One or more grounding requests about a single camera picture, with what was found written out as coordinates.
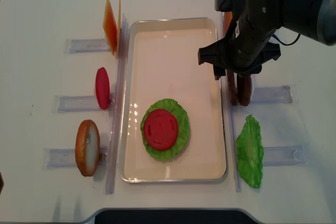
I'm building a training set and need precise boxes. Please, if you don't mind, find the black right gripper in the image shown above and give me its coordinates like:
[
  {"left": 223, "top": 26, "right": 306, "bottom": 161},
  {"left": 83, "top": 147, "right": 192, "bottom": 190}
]
[{"left": 198, "top": 11, "right": 281, "bottom": 80}]

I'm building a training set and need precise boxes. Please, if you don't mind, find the brown meat patty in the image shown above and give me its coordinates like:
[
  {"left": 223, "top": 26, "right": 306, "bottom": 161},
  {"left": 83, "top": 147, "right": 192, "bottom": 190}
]
[
  {"left": 227, "top": 70, "right": 238, "bottom": 106},
  {"left": 237, "top": 74, "right": 252, "bottom": 106}
]

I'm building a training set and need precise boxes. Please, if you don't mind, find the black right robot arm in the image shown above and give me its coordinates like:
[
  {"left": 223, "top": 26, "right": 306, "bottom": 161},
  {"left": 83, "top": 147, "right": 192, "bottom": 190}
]
[{"left": 198, "top": 0, "right": 335, "bottom": 79}]

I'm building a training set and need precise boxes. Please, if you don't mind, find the upright bread slice right rack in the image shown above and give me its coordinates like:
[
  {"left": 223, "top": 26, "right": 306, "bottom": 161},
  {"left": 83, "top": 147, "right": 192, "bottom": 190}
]
[{"left": 223, "top": 12, "right": 233, "bottom": 35}]

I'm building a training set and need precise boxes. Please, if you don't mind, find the green lettuce leaf on tray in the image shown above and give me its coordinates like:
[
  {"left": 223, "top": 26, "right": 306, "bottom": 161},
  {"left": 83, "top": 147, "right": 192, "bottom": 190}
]
[{"left": 140, "top": 99, "right": 190, "bottom": 161}]

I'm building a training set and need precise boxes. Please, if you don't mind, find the upright green lettuce leaf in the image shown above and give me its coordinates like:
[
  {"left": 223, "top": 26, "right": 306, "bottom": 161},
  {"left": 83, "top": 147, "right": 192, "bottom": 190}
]
[{"left": 236, "top": 115, "right": 264, "bottom": 189}]

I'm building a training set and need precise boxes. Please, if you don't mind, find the clear lettuce holder track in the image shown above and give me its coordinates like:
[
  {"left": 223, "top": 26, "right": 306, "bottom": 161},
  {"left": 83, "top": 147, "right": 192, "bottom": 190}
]
[{"left": 264, "top": 145, "right": 305, "bottom": 166}]

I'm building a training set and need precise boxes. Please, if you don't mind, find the red tomato slice on tray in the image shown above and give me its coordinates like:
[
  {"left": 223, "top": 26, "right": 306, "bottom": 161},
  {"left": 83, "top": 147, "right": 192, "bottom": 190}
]
[{"left": 143, "top": 109, "right": 179, "bottom": 151}]

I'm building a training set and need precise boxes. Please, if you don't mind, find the orange cheese slice outer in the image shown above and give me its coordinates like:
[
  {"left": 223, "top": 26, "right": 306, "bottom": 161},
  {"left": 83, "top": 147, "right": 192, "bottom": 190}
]
[{"left": 103, "top": 0, "right": 117, "bottom": 55}]

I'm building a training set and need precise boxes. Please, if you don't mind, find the upright red tomato slice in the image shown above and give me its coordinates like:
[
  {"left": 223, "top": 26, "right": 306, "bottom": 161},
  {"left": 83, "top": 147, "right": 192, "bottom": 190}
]
[{"left": 95, "top": 67, "right": 110, "bottom": 110}]

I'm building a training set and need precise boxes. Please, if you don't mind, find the clear cheese holder track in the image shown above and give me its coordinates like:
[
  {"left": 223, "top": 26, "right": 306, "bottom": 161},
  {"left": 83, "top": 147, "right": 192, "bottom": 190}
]
[{"left": 64, "top": 39, "right": 110, "bottom": 54}]

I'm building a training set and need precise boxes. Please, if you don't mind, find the upright bread slice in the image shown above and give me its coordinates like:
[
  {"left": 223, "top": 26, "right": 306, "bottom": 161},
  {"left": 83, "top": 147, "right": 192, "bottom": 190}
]
[{"left": 75, "top": 120, "right": 100, "bottom": 177}]

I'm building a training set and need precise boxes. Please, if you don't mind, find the clear tomato holder track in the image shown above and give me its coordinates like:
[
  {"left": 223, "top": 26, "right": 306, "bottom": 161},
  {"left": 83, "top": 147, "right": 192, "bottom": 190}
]
[{"left": 51, "top": 95, "right": 102, "bottom": 113}]

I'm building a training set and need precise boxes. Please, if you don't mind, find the clear bread holder track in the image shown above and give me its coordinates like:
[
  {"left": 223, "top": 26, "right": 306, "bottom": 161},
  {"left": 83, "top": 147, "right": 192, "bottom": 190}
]
[{"left": 43, "top": 147, "right": 109, "bottom": 169}]

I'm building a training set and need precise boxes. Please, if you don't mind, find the clear patty holder track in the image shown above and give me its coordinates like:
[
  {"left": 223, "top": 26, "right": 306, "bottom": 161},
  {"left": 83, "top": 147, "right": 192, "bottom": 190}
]
[{"left": 250, "top": 86, "right": 293, "bottom": 104}]

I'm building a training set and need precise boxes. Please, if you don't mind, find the white metal tray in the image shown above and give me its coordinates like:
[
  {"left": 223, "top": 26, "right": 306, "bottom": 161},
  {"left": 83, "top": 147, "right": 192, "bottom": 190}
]
[{"left": 118, "top": 17, "right": 227, "bottom": 183}]

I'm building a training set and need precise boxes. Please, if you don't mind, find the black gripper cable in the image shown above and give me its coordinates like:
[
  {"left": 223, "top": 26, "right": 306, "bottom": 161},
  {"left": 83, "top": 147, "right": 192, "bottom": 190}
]
[{"left": 271, "top": 32, "right": 302, "bottom": 46}]

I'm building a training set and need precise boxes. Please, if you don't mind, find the clear right rack rail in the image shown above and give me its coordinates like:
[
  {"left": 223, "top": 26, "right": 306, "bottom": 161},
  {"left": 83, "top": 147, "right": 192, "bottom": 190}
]
[{"left": 221, "top": 13, "right": 241, "bottom": 192}]

